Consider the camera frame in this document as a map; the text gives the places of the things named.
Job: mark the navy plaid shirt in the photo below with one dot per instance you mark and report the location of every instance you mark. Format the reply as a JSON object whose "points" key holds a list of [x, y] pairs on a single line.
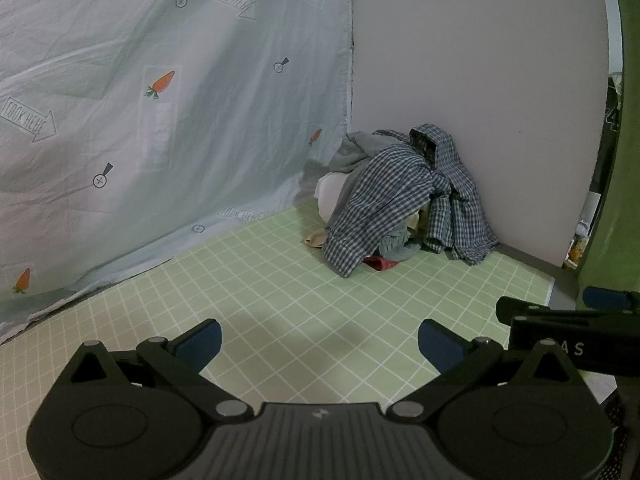
{"points": [[390, 185]]}

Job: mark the grey garment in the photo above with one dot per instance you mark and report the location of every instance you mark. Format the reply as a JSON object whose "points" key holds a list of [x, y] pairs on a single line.
{"points": [[355, 152]]}

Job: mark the carrot print bed sheet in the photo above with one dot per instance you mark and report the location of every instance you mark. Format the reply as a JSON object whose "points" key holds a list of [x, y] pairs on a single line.
{"points": [[125, 135]]}

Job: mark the green grid mat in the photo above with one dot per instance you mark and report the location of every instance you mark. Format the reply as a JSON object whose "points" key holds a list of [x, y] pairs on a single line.
{"points": [[300, 285]]}

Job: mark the red cloth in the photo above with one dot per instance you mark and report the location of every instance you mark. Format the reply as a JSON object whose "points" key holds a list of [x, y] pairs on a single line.
{"points": [[380, 262]]}

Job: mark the beige cloth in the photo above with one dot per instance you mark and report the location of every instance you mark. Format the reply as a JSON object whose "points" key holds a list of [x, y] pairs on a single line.
{"points": [[315, 240]]}

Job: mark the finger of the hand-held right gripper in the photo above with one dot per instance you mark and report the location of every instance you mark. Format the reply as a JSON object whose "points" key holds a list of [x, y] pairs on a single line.
{"points": [[607, 298], [530, 307]]}

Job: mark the blue-grey garment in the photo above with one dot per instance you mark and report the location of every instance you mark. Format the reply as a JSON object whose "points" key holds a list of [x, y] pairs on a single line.
{"points": [[395, 247]]}

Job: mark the white garment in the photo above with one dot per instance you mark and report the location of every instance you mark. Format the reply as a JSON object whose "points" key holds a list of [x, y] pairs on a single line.
{"points": [[330, 192]]}

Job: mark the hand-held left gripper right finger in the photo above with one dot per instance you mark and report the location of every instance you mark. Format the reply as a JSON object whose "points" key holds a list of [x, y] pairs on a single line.
{"points": [[440, 345]]}

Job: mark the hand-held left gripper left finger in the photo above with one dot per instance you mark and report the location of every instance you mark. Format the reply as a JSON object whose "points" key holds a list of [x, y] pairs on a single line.
{"points": [[200, 345]]}

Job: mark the small orange object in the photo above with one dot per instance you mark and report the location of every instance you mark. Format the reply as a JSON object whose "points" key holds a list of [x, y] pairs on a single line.
{"points": [[576, 253]]}

